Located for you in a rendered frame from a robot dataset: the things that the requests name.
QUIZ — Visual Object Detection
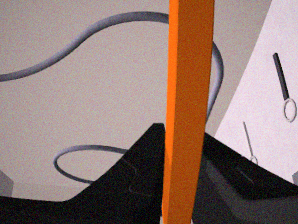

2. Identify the orange handle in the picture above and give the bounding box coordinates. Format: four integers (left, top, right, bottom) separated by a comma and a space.
162, 0, 216, 224

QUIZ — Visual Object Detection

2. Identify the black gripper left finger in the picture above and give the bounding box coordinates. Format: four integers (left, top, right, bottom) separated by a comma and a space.
0, 123, 166, 224

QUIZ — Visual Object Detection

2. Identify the dark grey handle with silver loop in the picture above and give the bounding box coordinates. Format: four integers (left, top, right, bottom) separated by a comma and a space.
273, 52, 297, 123

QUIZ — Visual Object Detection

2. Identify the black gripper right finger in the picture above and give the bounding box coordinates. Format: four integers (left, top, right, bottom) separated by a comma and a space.
192, 132, 298, 224

